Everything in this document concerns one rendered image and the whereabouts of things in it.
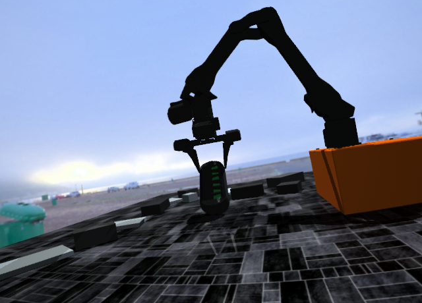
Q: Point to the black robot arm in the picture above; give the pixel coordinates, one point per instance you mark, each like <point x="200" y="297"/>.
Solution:
<point x="321" y="97"/>

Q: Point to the dark grey controller unit with green switches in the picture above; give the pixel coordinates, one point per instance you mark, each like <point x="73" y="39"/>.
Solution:
<point x="214" y="195"/>

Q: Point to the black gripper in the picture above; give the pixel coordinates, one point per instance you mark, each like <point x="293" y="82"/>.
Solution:
<point x="187" y="146"/>

